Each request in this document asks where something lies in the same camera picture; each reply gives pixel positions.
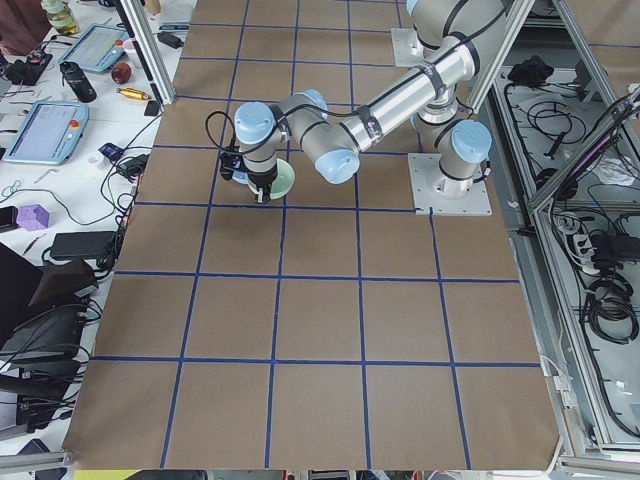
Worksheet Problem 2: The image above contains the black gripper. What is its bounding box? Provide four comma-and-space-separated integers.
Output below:
247, 167, 278, 204

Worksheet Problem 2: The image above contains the green bowl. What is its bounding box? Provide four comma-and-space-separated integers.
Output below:
248, 158, 295, 200

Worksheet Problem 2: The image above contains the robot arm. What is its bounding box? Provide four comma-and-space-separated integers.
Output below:
234, 1, 507, 204

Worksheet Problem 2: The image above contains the metallic cylinder tool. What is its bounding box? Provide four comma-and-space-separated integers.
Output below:
116, 88, 152, 101

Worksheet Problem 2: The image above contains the red apple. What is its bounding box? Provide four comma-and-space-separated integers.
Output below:
111, 62, 132, 85

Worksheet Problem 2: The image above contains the black laptop charger brick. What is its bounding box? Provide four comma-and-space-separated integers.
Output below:
49, 231, 115, 261

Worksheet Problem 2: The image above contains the blue teach pendant far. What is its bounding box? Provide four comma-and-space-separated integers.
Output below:
58, 23, 129, 73

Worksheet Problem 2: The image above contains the blue teach pendant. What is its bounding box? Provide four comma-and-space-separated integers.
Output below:
58, 23, 129, 73
2, 101, 89, 165

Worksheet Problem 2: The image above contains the blue teach pendant near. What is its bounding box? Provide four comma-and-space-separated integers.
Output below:
2, 101, 89, 165

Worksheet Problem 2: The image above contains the black water bottle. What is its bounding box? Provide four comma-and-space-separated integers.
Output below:
60, 61, 97, 103

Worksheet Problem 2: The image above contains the purple plastic block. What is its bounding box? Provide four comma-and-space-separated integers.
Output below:
16, 204, 50, 231

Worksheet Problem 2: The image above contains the black electronics pile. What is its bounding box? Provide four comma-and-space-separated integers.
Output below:
1, 245, 100, 439

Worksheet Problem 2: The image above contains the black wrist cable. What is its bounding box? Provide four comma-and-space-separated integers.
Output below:
205, 102, 331, 156

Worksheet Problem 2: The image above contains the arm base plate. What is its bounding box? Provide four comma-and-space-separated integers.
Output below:
391, 28, 430, 68
408, 153, 492, 216

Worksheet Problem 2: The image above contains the aluminium frame post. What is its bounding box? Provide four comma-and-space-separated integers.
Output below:
115, 0, 176, 105

